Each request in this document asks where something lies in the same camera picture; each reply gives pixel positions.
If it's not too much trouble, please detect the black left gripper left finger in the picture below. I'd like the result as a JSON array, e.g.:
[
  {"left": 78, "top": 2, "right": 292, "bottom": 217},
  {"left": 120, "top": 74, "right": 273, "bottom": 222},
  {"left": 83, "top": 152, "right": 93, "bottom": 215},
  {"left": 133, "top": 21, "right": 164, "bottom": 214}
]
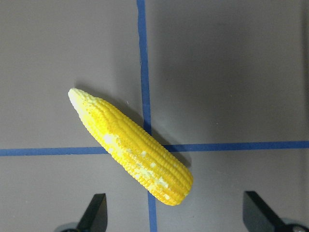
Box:
[{"left": 55, "top": 193, "right": 107, "bottom": 232}]

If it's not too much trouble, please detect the yellow toy corn cob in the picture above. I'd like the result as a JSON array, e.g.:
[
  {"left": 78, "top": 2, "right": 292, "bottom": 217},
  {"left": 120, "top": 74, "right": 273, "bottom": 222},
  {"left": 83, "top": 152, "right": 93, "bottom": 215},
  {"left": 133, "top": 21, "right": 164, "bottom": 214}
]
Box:
[{"left": 68, "top": 88, "right": 193, "bottom": 206}]

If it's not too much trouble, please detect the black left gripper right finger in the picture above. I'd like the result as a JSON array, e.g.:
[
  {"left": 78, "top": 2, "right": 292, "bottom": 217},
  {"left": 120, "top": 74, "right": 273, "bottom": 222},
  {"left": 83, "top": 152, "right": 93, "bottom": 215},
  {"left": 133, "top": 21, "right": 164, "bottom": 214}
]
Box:
[{"left": 242, "top": 191, "right": 309, "bottom": 232}]

